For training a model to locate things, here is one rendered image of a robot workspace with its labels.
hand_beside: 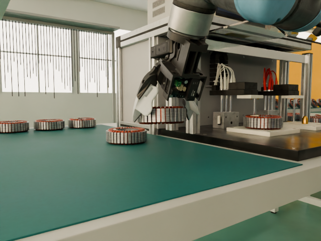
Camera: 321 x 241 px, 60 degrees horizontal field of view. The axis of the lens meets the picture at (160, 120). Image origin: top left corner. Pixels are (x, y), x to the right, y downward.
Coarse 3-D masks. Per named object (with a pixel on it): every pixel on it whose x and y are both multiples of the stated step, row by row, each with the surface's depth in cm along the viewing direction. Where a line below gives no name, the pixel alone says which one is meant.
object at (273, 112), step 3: (258, 111) 108; (261, 111) 107; (264, 111) 106; (267, 111) 105; (270, 111) 105; (273, 111) 106; (276, 111) 108; (258, 114) 108; (261, 114) 107; (264, 114) 106; (267, 114) 105; (270, 114) 106; (273, 114) 107; (276, 114) 108
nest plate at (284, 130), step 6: (240, 126) 88; (240, 132) 81; (246, 132) 79; (252, 132) 78; (258, 132) 76; (264, 132) 74; (270, 132) 73; (276, 132) 75; (282, 132) 76; (288, 132) 78; (294, 132) 80
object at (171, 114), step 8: (152, 112) 57; (160, 112) 57; (168, 112) 57; (176, 112) 58; (184, 112) 60; (144, 120) 58; (152, 120) 57; (160, 120) 58; (168, 120) 57; (176, 120) 58; (184, 120) 60
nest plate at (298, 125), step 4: (284, 124) 95; (288, 124) 94; (292, 124) 94; (296, 124) 94; (300, 124) 94; (304, 124) 94; (308, 124) 94; (312, 124) 94; (316, 124) 94; (320, 124) 94; (300, 128) 91; (304, 128) 90; (308, 128) 89; (312, 128) 88; (316, 128) 87; (320, 128) 88
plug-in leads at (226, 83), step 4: (220, 68) 93; (224, 68) 91; (228, 68) 92; (220, 72) 93; (224, 72) 91; (228, 72) 95; (216, 76) 95; (220, 76) 94; (224, 76) 91; (228, 76) 95; (232, 76) 92; (216, 80) 95; (220, 80) 94; (224, 80) 91; (228, 80) 95; (232, 80) 92; (216, 84) 96; (220, 84) 94; (224, 84) 91; (228, 84) 95; (212, 88) 96; (216, 88) 95; (220, 88) 94; (224, 88) 91; (228, 88) 95
